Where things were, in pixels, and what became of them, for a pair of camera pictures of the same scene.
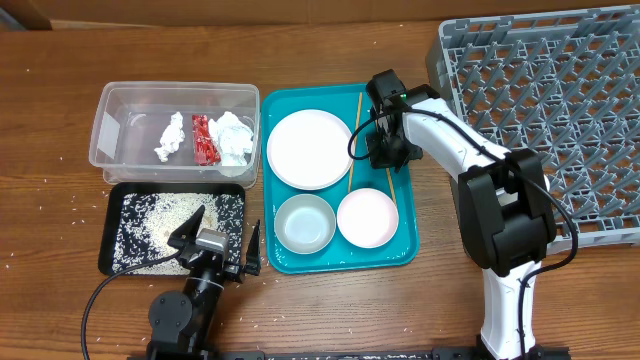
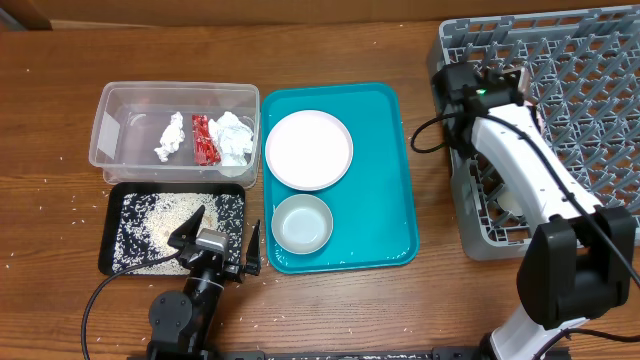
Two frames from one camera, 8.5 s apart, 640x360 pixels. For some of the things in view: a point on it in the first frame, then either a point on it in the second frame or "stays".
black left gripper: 236,271 stays
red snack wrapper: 205,151 stays
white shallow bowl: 367,218 -> 524,81
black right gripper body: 393,148 -> 461,137
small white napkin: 172,137 stays
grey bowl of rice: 305,223 stays
